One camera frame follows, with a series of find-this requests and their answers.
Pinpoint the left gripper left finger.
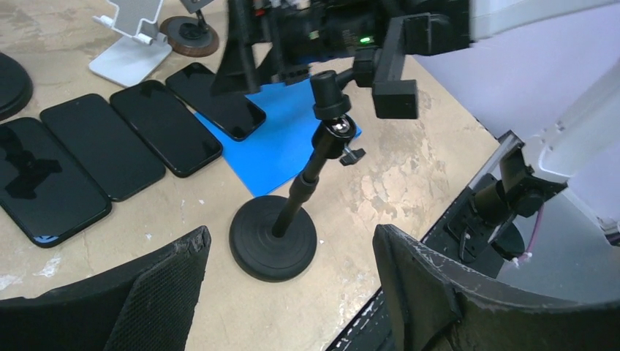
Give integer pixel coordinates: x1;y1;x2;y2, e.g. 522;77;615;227
1;226;211;350

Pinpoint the blue mat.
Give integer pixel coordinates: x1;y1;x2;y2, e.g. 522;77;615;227
193;77;362;198

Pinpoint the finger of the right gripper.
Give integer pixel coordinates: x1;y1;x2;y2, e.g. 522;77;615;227
211;0;263;95

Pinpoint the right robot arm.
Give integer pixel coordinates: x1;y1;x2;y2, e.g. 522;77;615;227
212;1;619;245

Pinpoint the tall black phone stand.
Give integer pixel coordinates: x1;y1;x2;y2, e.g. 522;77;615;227
229;12;451;282

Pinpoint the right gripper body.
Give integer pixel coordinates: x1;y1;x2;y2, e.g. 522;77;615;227
253;1;339;83

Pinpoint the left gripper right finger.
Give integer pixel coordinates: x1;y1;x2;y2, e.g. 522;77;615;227
373;224;619;350

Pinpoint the black round-base phone stand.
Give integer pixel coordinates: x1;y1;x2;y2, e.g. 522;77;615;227
1;53;34;121

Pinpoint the black phone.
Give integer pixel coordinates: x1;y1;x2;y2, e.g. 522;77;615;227
165;62;267;141
1;117;112;248
109;80;223;178

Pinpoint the white phone stand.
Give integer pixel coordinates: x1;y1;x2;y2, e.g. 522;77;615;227
88;0;172;88

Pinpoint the black smartphone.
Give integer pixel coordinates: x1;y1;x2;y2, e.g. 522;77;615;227
39;94;166;202

